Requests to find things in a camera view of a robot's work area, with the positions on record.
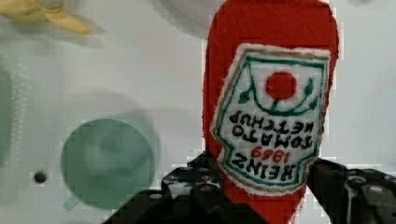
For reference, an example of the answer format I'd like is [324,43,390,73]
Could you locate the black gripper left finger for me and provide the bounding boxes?
[102,151,269,224]

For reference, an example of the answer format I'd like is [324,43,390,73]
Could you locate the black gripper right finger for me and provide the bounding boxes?
[307,159,396,224]

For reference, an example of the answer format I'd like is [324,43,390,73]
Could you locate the red felt ketchup bottle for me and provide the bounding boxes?
[203,0,339,224]

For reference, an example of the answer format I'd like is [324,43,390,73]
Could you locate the green perforated strainer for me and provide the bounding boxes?
[0,57,29,166]

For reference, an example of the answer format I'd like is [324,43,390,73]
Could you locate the green round cup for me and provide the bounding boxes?
[61,119,156,210]

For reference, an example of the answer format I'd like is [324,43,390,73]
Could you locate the lilac round plate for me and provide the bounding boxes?
[163,0,226,30]

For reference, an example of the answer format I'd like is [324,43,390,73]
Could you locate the peeled banana toy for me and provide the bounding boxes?
[0,0,91,35]

